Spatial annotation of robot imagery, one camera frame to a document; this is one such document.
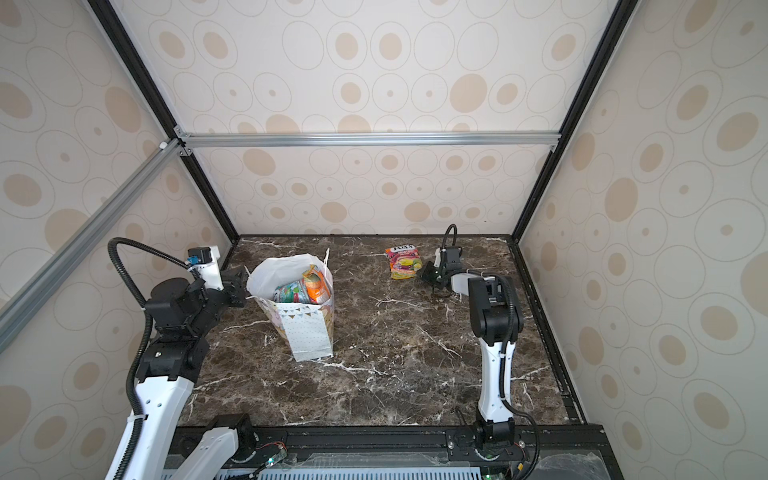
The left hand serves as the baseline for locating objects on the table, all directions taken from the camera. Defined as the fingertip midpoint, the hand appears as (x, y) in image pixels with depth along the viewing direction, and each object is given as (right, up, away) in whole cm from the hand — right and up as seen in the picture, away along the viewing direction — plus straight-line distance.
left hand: (248, 263), depth 68 cm
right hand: (+43, -2, +40) cm, 59 cm away
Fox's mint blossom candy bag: (+6, -8, +14) cm, 17 cm away
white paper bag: (+11, -17, +10) cm, 23 cm away
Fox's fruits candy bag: (+38, +1, +41) cm, 56 cm away
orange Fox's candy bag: (+14, -6, +8) cm, 17 cm away
